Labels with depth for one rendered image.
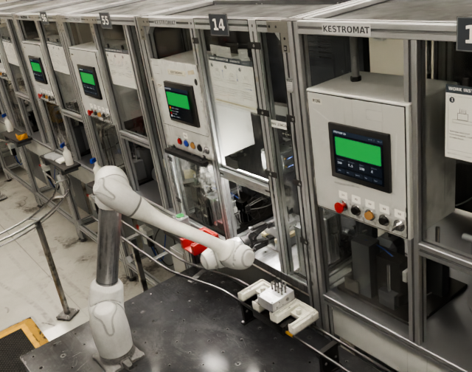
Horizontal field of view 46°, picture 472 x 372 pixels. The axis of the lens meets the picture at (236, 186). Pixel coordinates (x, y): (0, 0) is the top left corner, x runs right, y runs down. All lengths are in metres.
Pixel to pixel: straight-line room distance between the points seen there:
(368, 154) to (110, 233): 1.22
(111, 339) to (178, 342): 0.32
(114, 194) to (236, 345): 0.87
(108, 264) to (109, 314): 0.24
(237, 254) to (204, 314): 0.53
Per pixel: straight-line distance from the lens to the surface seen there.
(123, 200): 2.25
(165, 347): 2.62
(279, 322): 2.37
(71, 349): 2.80
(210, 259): 2.45
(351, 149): 1.86
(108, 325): 2.47
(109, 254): 2.53
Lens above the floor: 2.31
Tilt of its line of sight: 24 degrees down
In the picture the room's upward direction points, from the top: 9 degrees counter-clockwise
